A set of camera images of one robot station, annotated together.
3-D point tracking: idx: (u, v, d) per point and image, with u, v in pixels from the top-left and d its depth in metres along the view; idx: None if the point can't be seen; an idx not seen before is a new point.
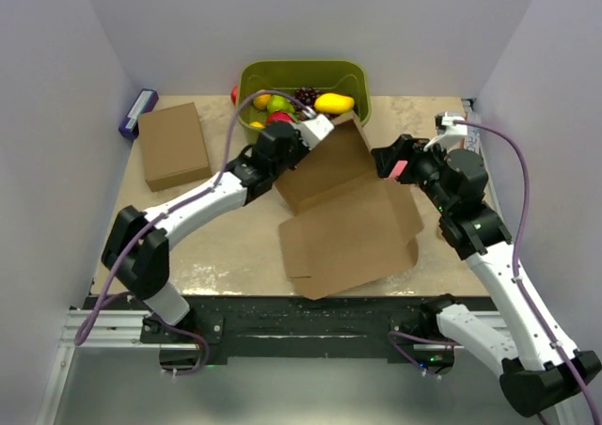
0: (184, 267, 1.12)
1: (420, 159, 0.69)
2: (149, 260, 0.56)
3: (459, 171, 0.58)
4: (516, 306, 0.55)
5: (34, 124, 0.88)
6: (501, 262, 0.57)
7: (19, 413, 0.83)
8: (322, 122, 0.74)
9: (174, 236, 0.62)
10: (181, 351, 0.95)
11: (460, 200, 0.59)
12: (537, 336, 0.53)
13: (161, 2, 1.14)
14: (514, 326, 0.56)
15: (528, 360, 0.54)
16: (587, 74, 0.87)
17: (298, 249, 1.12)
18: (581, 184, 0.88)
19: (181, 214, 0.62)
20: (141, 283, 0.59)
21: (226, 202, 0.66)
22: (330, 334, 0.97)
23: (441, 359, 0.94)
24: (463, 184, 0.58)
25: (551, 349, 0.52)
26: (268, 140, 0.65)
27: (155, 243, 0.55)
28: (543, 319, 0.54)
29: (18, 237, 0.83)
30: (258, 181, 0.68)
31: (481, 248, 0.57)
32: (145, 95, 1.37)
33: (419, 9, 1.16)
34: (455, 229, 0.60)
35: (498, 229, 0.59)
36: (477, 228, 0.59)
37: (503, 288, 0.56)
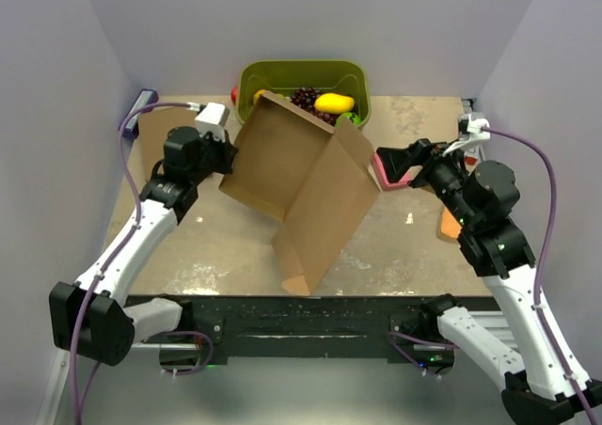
0: (183, 268, 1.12)
1: (439, 166, 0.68)
2: (105, 326, 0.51)
3: (489, 189, 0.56)
4: (534, 335, 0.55)
5: (34, 123, 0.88)
6: (522, 289, 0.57)
7: (19, 413, 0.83)
8: (210, 109, 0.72)
9: (119, 291, 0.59)
10: (181, 351, 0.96)
11: (484, 218, 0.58)
12: (552, 365, 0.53)
13: (162, 2, 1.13)
14: (528, 352, 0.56)
15: (537, 385, 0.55)
16: (587, 75, 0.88)
17: (291, 254, 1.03)
18: (581, 185, 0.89)
19: (118, 266, 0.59)
20: (108, 349, 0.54)
21: (157, 230, 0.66)
22: (330, 334, 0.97)
23: (441, 359, 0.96)
24: (492, 204, 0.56)
25: (564, 380, 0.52)
26: (175, 150, 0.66)
27: (105, 308, 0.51)
28: (559, 349, 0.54)
29: (18, 237, 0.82)
30: (182, 196, 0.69)
31: (503, 273, 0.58)
32: (145, 95, 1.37)
33: (419, 9, 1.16)
34: (476, 248, 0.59)
35: (521, 247, 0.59)
36: (500, 249, 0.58)
37: (523, 315, 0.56)
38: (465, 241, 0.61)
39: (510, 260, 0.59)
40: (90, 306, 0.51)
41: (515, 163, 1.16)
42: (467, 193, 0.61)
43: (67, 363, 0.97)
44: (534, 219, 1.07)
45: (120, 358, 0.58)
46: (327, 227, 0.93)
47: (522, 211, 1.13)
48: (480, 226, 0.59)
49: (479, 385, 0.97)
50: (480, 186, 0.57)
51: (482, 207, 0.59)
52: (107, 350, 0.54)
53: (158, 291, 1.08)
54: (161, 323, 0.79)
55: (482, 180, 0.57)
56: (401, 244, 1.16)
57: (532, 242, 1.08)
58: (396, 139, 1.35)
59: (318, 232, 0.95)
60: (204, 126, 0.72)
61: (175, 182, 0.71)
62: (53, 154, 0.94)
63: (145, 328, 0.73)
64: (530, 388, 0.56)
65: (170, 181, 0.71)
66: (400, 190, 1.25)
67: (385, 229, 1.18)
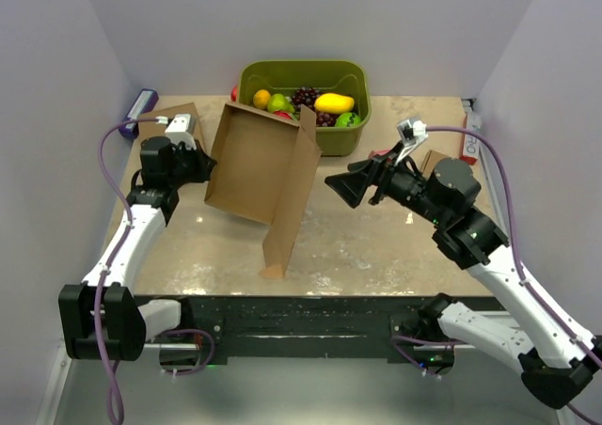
0: (184, 267, 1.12)
1: (394, 175, 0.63)
2: (122, 316, 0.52)
3: (451, 186, 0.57)
4: (530, 310, 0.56)
5: (34, 123, 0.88)
6: (505, 268, 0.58)
7: (19, 414, 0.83)
8: (178, 118, 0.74)
9: (128, 284, 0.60)
10: (180, 352, 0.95)
11: (454, 213, 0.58)
12: (556, 334, 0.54)
13: (161, 3, 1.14)
14: (530, 328, 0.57)
15: (548, 357, 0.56)
16: (586, 75, 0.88)
17: (275, 245, 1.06)
18: (580, 185, 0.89)
19: (121, 261, 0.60)
20: (129, 343, 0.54)
21: (150, 229, 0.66)
22: (330, 334, 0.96)
23: (441, 359, 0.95)
24: (457, 199, 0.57)
25: (572, 344, 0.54)
26: (151, 157, 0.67)
27: (119, 296, 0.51)
28: (558, 316, 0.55)
29: (18, 237, 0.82)
30: (166, 197, 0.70)
31: (483, 259, 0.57)
32: (145, 95, 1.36)
33: (419, 10, 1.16)
34: (453, 243, 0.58)
35: (492, 232, 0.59)
36: (473, 237, 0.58)
37: (514, 293, 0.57)
38: (441, 241, 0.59)
39: (485, 246, 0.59)
40: (104, 299, 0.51)
41: (515, 162, 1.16)
42: (433, 195, 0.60)
43: (67, 363, 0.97)
44: (534, 219, 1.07)
45: (139, 353, 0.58)
46: (295, 203, 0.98)
47: (521, 211, 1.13)
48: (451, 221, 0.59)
49: (480, 384, 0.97)
50: (442, 186, 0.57)
51: (449, 203, 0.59)
52: (129, 342, 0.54)
53: (158, 291, 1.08)
54: (164, 322, 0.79)
55: (443, 180, 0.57)
56: (401, 244, 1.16)
57: (531, 242, 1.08)
58: (396, 139, 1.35)
59: (291, 212, 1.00)
60: (174, 137, 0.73)
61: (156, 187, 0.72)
62: (53, 154, 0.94)
63: (149, 330, 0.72)
64: (543, 361, 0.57)
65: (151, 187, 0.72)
66: None
67: (385, 229, 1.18)
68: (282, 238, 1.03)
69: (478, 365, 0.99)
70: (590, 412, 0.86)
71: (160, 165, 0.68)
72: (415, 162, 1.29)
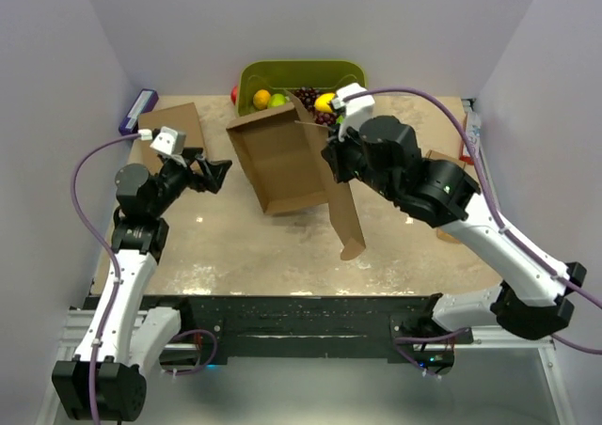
0: (184, 268, 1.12)
1: (349, 148, 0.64)
2: (118, 390, 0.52)
3: (384, 141, 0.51)
4: (514, 258, 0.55)
5: (34, 124, 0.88)
6: (483, 219, 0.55)
7: (18, 414, 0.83)
8: (166, 134, 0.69)
9: (123, 349, 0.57)
10: (180, 352, 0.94)
11: (403, 167, 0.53)
12: (539, 275, 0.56)
13: (162, 3, 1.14)
14: (511, 273, 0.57)
15: (530, 297, 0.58)
16: (587, 74, 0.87)
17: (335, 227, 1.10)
18: (580, 184, 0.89)
19: (113, 328, 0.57)
20: (128, 406, 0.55)
21: (141, 277, 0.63)
22: (330, 334, 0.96)
23: (441, 359, 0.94)
24: (398, 153, 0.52)
25: (553, 281, 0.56)
26: (131, 196, 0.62)
27: (115, 372, 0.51)
28: (540, 259, 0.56)
29: (18, 238, 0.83)
30: (155, 234, 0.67)
31: (463, 214, 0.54)
32: (146, 95, 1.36)
33: (419, 9, 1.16)
34: (425, 203, 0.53)
35: (460, 181, 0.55)
36: (448, 191, 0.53)
37: (496, 244, 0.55)
38: (411, 206, 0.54)
39: (460, 199, 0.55)
40: (99, 375, 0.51)
41: (516, 163, 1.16)
42: (373, 158, 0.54)
43: None
44: (534, 219, 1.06)
45: (139, 408, 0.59)
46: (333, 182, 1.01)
47: (521, 211, 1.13)
48: (406, 180, 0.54)
49: (479, 384, 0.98)
50: (374, 147, 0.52)
51: (392, 160, 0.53)
52: (126, 407, 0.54)
53: (158, 291, 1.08)
54: (164, 338, 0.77)
55: (371, 137, 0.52)
56: (401, 244, 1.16)
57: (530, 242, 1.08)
58: None
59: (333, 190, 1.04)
60: (161, 153, 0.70)
61: (143, 223, 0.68)
62: (53, 154, 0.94)
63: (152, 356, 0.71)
64: (522, 300, 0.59)
65: (137, 224, 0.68)
66: None
67: (385, 229, 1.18)
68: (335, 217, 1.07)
69: (477, 365, 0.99)
70: (590, 411, 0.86)
71: (142, 201, 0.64)
72: None
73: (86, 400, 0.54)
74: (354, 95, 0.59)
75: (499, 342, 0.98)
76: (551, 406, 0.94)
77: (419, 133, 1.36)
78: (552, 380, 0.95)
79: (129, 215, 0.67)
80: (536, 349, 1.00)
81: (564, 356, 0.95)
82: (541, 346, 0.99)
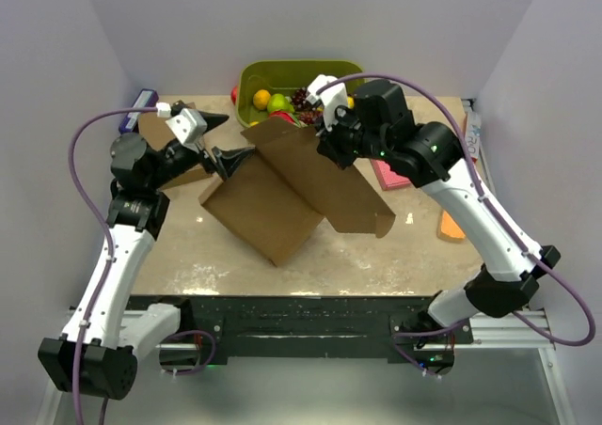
0: (184, 268, 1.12)
1: (340, 132, 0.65)
2: (103, 373, 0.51)
3: (373, 95, 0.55)
4: (487, 226, 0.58)
5: (35, 125, 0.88)
6: (466, 184, 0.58)
7: (18, 414, 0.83)
8: (183, 121, 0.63)
9: (112, 331, 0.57)
10: (181, 351, 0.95)
11: (389, 123, 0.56)
12: (511, 248, 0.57)
13: (162, 3, 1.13)
14: (483, 243, 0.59)
15: (497, 270, 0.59)
16: (587, 74, 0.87)
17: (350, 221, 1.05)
18: (580, 184, 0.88)
19: (102, 309, 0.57)
20: (117, 385, 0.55)
21: (134, 258, 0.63)
22: (330, 334, 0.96)
23: (441, 359, 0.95)
24: (384, 108, 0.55)
25: (522, 257, 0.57)
26: (127, 170, 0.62)
27: (101, 356, 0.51)
28: (514, 232, 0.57)
29: (18, 239, 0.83)
30: (153, 210, 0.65)
31: (443, 175, 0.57)
32: (145, 95, 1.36)
33: (419, 9, 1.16)
34: (409, 159, 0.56)
35: (449, 145, 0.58)
36: (435, 150, 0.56)
37: (472, 210, 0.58)
38: (395, 160, 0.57)
39: (445, 162, 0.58)
40: (85, 357, 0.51)
41: (516, 163, 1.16)
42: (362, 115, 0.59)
43: None
44: (534, 219, 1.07)
45: (129, 387, 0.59)
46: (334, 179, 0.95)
47: (521, 211, 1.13)
48: (393, 135, 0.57)
49: (479, 383, 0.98)
50: (364, 101, 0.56)
51: (380, 118, 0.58)
52: (114, 387, 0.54)
53: (158, 291, 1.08)
54: (163, 331, 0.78)
55: (360, 93, 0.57)
56: (401, 244, 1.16)
57: None
58: None
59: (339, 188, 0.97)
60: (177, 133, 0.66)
61: (142, 197, 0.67)
62: (53, 155, 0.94)
63: (148, 344, 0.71)
64: (491, 274, 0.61)
65: (135, 197, 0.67)
66: (400, 190, 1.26)
67: None
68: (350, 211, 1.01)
69: (477, 364, 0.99)
70: (590, 411, 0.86)
71: (137, 176, 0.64)
72: None
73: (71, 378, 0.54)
74: (322, 88, 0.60)
75: (499, 343, 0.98)
76: (551, 406, 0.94)
77: None
78: (552, 380, 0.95)
79: (127, 189, 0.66)
80: (536, 349, 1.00)
81: (564, 356, 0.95)
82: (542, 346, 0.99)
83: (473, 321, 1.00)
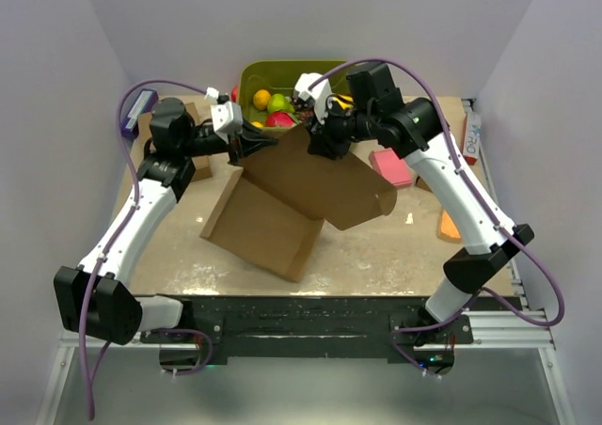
0: (184, 268, 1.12)
1: (331, 121, 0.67)
2: (112, 306, 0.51)
3: (360, 71, 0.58)
4: (462, 197, 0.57)
5: (34, 127, 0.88)
6: (443, 157, 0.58)
7: (19, 413, 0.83)
8: (223, 112, 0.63)
9: (124, 273, 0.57)
10: (180, 351, 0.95)
11: (374, 97, 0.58)
12: (482, 221, 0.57)
13: (162, 4, 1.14)
14: (457, 213, 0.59)
15: (470, 243, 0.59)
16: (586, 75, 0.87)
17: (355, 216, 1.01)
18: (580, 184, 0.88)
19: (119, 248, 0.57)
20: (119, 329, 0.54)
21: (158, 210, 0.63)
22: (330, 334, 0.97)
23: (441, 359, 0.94)
24: (369, 83, 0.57)
25: (494, 230, 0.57)
26: (163, 132, 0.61)
27: (112, 289, 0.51)
28: (486, 205, 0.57)
29: (18, 238, 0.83)
30: (179, 173, 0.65)
31: (423, 145, 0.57)
32: (145, 95, 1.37)
33: (419, 10, 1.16)
34: (393, 129, 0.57)
35: (433, 119, 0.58)
36: (417, 121, 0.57)
37: (449, 181, 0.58)
38: (379, 131, 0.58)
39: (426, 134, 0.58)
40: (96, 290, 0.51)
41: (516, 163, 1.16)
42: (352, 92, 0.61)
43: (67, 363, 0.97)
44: (534, 219, 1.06)
45: (130, 336, 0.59)
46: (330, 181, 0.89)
47: (521, 211, 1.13)
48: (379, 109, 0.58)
49: (479, 383, 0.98)
50: (353, 77, 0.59)
51: (368, 92, 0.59)
52: (116, 330, 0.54)
53: (158, 291, 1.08)
54: (161, 320, 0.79)
55: (351, 70, 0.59)
56: (401, 244, 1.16)
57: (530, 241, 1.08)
58: None
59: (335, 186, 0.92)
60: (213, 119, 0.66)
61: (171, 160, 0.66)
62: (52, 155, 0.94)
63: (149, 321, 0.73)
64: (467, 247, 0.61)
65: (166, 159, 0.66)
66: (400, 190, 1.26)
67: (385, 229, 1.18)
68: (354, 207, 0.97)
69: (477, 364, 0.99)
70: (589, 412, 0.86)
71: (173, 136, 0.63)
72: None
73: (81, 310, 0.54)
74: (315, 82, 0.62)
75: (499, 344, 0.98)
76: (552, 408, 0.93)
77: None
78: (552, 380, 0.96)
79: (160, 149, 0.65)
80: (536, 350, 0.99)
81: (565, 355, 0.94)
82: (541, 346, 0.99)
83: (472, 321, 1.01)
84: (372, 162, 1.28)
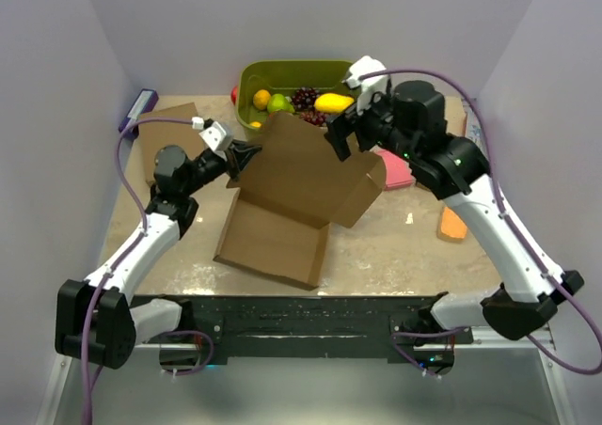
0: (184, 267, 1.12)
1: (364, 120, 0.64)
2: (113, 322, 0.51)
3: (415, 101, 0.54)
4: (507, 243, 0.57)
5: (33, 127, 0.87)
6: (487, 199, 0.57)
7: (19, 414, 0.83)
8: (214, 132, 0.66)
9: (128, 291, 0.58)
10: (181, 351, 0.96)
11: (423, 132, 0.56)
12: (529, 269, 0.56)
13: (162, 4, 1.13)
14: (503, 259, 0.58)
15: (517, 292, 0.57)
16: (586, 76, 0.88)
17: (354, 198, 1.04)
18: (580, 184, 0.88)
19: (126, 266, 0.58)
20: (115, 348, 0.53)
21: (163, 240, 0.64)
22: (330, 334, 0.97)
23: (441, 359, 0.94)
24: (422, 115, 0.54)
25: (542, 279, 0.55)
26: (167, 178, 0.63)
27: (115, 303, 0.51)
28: (532, 252, 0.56)
29: (19, 239, 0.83)
30: (183, 212, 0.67)
31: (466, 189, 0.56)
32: (145, 95, 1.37)
33: (419, 10, 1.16)
34: (434, 170, 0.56)
35: (474, 160, 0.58)
36: (458, 164, 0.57)
37: (493, 226, 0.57)
38: (419, 168, 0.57)
39: (468, 176, 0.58)
40: (99, 303, 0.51)
41: (515, 163, 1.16)
42: (399, 115, 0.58)
43: (67, 363, 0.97)
44: (534, 219, 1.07)
45: (123, 360, 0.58)
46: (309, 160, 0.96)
47: (521, 211, 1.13)
48: (423, 144, 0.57)
49: (479, 383, 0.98)
50: (403, 102, 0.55)
51: (416, 123, 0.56)
52: (113, 348, 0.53)
53: (158, 291, 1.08)
54: (162, 323, 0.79)
55: (403, 96, 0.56)
56: (401, 244, 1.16)
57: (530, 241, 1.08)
58: None
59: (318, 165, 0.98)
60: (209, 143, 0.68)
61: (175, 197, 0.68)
62: (52, 155, 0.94)
63: (148, 326, 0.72)
64: (511, 296, 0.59)
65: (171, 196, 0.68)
66: (401, 189, 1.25)
67: (385, 229, 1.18)
68: (343, 182, 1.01)
69: (477, 364, 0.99)
70: (590, 412, 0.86)
71: (177, 181, 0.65)
72: None
73: (78, 328, 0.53)
74: (368, 75, 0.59)
75: (499, 344, 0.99)
76: (551, 404, 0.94)
77: None
78: (552, 380, 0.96)
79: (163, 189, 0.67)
80: (536, 349, 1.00)
81: (565, 356, 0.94)
82: (541, 346, 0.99)
83: None
84: None
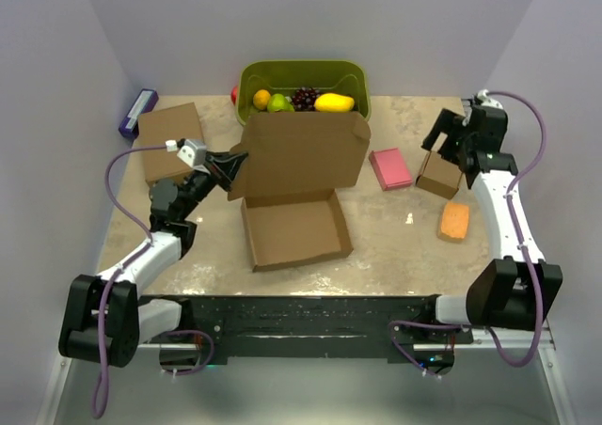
0: (184, 267, 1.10)
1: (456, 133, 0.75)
2: (124, 311, 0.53)
3: (482, 109, 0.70)
4: (498, 213, 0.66)
5: (32, 127, 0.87)
6: (499, 184, 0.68)
7: (18, 414, 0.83)
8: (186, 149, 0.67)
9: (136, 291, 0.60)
10: (181, 351, 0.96)
11: (479, 133, 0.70)
12: (508, 236, 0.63)
13: (162, 5, 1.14)
14: (493, 228, 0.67)
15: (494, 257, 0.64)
16: (587, 76, 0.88)
17: (352, 161, 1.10)
18: (580, 184, 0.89)
19: (135, 266, 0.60)
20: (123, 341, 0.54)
21: (168, 251, 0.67)
22: (330, 334, 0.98)
23: (441, 359, 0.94)
24: (480, 118, 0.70)
25: (515, 248, 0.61)
26: (164, 211, 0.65)
27: (127, 291, 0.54)
28: (518, 226, 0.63)
29: (18, 239, 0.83)
30: (183, 234, 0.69)
31: (483, 169, 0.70)
32: (145, 95, 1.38)
33: (418, 11, 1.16)
34: (469, 158, 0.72)
35: (506, 165, 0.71)
36: (488, 160, 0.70)
37: (493, 198, 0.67)
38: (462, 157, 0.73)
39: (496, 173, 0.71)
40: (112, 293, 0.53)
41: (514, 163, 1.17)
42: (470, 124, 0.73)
43: (67, 363, 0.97)
44: (534, 219, 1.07)
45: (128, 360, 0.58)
46: (299, 145, 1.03)
47: None
48: (474, 143, 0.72)
49: (479, 384, 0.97)
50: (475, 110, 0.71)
51: (476, 128, 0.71)
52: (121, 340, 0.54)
53: (157, 291, 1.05)
54: (161, 324, 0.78)
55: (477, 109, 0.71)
56: (402, 243, 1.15)
57: None
58: (397, 139, 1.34)
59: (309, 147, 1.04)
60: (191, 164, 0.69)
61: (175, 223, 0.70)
62: (52, 156, 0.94)
63: (148, 328, 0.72)
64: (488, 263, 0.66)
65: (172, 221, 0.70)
66: (400, 190, 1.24)
67: (385, 229, 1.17)
68: (339, 150, 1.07)
69: (477, 365, 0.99)
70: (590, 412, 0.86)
71: (173, 212, 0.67)
72: (416, 162, 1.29)
73: (86, 323, 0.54)
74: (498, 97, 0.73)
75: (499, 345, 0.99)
76: (551, 404, 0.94)
77: (419, 133, 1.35)
78: (552, 380, 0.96)
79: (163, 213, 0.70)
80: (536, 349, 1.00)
81: (565, 356, 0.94)
82: (541, 346, 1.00)
83: None
84: (372, 161, 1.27)
